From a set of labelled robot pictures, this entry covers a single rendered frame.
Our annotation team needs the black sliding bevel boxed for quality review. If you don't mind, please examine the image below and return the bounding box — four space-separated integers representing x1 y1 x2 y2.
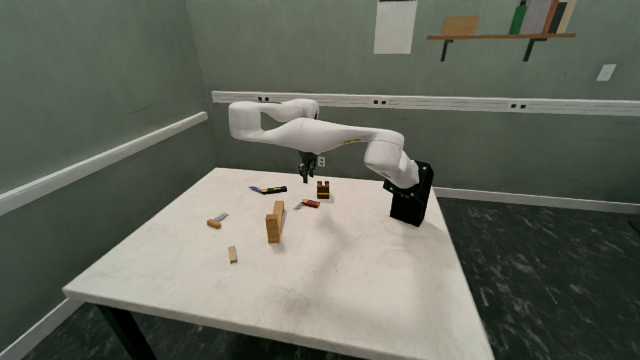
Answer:
249 186 287 195

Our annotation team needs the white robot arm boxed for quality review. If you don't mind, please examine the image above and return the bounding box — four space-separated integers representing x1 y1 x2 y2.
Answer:
229 99 419 189

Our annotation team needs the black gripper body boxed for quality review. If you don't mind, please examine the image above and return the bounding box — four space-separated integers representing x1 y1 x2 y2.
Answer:
299 150 316 168

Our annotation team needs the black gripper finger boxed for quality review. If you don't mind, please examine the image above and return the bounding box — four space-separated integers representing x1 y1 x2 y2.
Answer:
298 161 311 184
309 155 317 178

